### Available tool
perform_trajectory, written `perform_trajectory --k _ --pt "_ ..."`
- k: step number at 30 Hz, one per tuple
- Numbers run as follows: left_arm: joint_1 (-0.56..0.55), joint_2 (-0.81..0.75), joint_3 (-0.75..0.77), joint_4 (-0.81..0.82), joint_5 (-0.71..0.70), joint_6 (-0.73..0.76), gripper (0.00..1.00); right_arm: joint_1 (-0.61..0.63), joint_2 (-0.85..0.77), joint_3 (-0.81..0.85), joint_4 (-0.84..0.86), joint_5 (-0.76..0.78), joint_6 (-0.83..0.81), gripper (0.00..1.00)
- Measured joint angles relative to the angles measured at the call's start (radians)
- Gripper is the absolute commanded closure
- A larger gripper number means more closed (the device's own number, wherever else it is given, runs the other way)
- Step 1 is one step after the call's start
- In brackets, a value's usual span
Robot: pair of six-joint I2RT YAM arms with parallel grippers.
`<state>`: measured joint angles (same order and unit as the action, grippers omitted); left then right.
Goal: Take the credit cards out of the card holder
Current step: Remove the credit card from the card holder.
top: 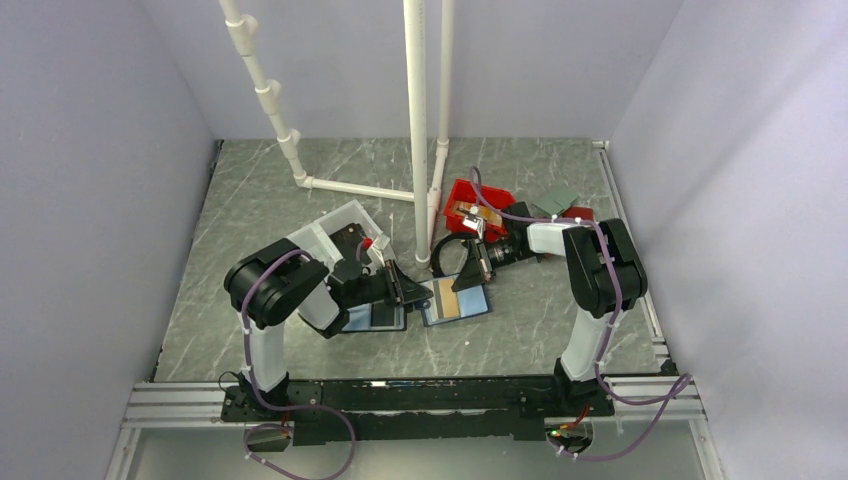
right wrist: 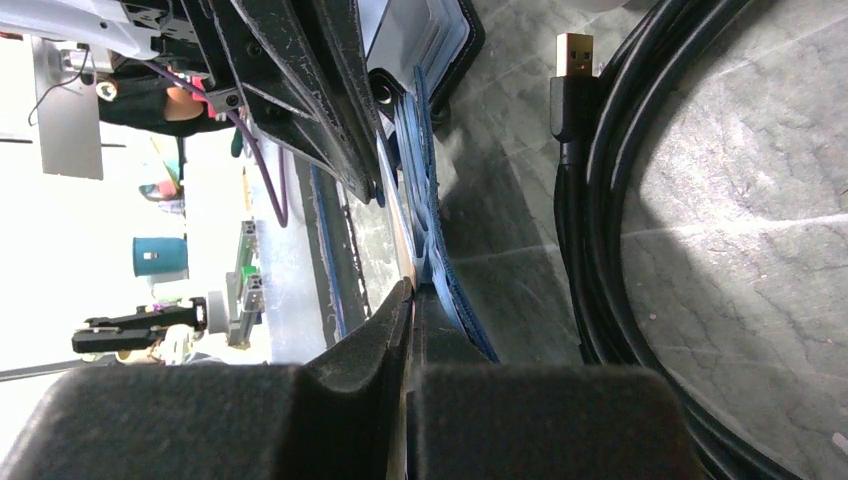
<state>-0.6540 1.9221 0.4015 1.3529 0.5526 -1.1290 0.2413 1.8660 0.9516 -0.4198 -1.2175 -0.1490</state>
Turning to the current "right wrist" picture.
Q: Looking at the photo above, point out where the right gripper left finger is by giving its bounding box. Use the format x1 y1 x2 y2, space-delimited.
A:
1 279 414 479

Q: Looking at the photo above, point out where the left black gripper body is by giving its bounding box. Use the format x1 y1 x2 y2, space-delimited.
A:
0 0 246 137

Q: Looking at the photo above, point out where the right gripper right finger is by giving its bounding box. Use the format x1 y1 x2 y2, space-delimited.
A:
407 286 702 479

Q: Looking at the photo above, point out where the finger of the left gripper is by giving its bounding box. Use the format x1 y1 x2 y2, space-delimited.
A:
182 0 385 203

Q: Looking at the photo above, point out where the blue card holder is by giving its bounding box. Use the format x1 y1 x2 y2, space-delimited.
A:
380 65 500 363

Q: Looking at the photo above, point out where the open black card holder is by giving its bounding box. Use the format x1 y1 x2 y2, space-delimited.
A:
354 0 486 126

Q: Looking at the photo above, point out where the black clamp tool background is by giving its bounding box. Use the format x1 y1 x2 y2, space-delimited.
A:
71 297 208 354

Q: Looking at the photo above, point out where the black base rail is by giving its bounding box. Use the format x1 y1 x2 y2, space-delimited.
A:
294 159 371 347

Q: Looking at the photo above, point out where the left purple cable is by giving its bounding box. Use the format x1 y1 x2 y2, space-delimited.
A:
142 59 293 230

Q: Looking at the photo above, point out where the aluminium frame rail background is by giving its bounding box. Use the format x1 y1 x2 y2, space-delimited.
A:
226 220 264 347

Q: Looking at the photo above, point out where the coiled black cable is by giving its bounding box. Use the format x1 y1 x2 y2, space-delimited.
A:
549 0 806 480

